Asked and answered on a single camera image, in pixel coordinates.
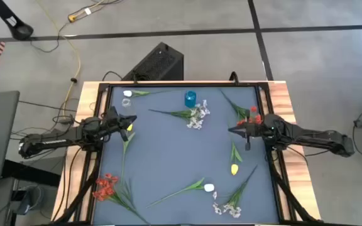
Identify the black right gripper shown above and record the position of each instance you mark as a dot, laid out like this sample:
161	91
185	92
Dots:
256	130

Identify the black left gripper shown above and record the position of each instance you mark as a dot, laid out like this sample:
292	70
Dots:
115	120

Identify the yellow artificial tulip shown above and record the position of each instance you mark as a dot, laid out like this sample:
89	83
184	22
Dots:
130	127
234	169

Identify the red flower spray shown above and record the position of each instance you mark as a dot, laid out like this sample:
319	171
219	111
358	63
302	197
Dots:
254	109
105	188

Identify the white artificial tulip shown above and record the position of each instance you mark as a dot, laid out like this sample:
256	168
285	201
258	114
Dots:
209	187
127	93

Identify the white blossom spray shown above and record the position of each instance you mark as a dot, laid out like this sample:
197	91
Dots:
234	201
196	119

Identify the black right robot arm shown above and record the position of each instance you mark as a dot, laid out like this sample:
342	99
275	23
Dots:
319	139

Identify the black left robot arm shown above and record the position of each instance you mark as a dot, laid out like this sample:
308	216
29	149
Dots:
58	139

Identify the clear glass vase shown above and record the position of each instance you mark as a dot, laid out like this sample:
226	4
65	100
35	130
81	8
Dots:
126	102

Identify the blue glass vase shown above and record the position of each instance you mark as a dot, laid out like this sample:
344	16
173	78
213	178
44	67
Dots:
190	100

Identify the grey table mat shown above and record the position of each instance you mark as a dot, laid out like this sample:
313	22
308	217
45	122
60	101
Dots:
168	150

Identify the black computer tower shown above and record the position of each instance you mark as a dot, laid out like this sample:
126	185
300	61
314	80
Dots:
156	62

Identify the black stand leg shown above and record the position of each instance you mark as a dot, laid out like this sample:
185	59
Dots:
20	31

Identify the black aluminium table frame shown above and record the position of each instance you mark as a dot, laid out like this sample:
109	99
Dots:
181	84

